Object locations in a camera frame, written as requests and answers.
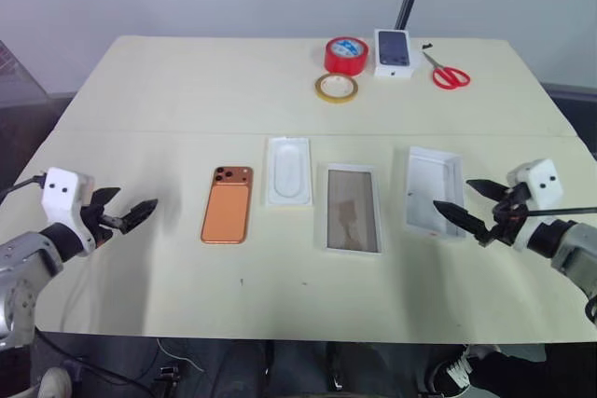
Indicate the white phone box base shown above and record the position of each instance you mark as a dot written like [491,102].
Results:
[431,193]

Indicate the black and white sneaker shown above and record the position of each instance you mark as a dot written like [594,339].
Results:
[459,370]

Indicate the small black clip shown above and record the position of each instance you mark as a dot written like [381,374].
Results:
[427,45]

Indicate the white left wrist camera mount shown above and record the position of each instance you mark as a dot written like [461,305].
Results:
[63,193]

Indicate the white box with phone print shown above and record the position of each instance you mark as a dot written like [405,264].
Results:
[394,50]

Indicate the white phone tray insert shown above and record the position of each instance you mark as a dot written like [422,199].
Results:
[289,174]

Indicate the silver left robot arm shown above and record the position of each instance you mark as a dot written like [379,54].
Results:
[28,267]

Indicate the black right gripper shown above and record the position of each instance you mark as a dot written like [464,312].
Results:
[508,216]

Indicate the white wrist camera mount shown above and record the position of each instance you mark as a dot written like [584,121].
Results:
[543,183]
[63,193]

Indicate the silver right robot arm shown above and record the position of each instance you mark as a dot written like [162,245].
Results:
[571,249]

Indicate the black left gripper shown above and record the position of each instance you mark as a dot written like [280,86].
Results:
[100,225]

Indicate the red tape roll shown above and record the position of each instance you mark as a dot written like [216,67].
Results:
[346,60]

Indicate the yellow tape roll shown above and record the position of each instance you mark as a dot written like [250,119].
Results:
[322,90]

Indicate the orange smartphone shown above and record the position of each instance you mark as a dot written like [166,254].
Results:
[226,211]

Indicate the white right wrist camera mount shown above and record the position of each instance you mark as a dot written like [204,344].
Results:
[543,183]

